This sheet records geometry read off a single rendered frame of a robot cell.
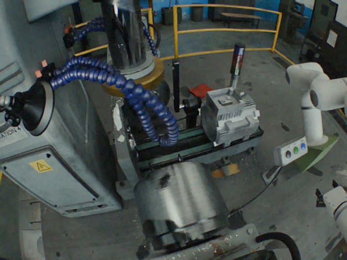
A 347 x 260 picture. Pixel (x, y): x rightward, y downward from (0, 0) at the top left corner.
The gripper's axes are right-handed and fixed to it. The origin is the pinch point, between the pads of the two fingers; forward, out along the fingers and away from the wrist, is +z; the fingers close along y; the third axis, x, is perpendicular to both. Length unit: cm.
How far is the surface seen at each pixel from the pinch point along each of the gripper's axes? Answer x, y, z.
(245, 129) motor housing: -30.5, 28.2, 18.5
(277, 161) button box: -17.4, 19.7, 7.5
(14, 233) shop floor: 4, 269, -21
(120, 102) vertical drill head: -58, 58, -10
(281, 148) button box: -22.7, 17.6, 6.5
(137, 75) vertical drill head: -62, 49, -12
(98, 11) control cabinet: -256, 165, 221
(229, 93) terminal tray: -46, 30, 22
